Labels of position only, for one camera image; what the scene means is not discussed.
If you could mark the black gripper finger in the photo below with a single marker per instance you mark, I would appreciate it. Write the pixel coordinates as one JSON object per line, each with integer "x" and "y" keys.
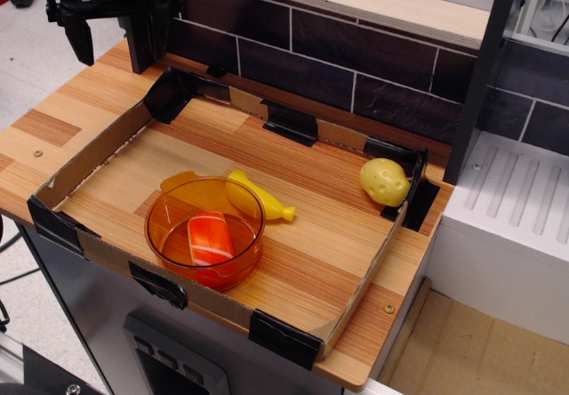
{"x": 146, "y": 25}
{"x": 79, "y": 36}

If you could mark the orange salmon sushi toy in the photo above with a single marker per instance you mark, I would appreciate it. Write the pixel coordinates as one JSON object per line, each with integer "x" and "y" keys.
{"x": 209, "y": 239}

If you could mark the cardboard fence with black tape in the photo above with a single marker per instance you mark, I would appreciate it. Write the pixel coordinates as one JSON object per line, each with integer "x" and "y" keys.
{"x": 313, "y": 272}

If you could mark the transparent orange plastic pot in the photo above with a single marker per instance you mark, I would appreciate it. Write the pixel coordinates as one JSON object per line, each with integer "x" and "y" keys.
{"x": 181, "y": 197}

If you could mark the yellow toy banana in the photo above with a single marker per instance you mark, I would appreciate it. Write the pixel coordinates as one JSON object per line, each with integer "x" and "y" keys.
{"x": 250, "y": 199}

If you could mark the yellow toy potato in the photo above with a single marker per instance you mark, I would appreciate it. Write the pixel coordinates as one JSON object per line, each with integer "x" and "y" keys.
{"x": 384, "y": 181}

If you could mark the grey oven control panel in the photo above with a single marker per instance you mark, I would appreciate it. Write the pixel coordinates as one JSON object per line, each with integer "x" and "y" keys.
{"x": 170, "y": 367}

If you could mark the white toy sink drainboard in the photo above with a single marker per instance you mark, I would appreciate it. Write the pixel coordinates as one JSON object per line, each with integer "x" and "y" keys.
{"x": 502, "y": 244}

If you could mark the dark vertical post right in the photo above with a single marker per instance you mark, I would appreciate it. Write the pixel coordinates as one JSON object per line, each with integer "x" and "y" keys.
{"x": 500, "y": 27}

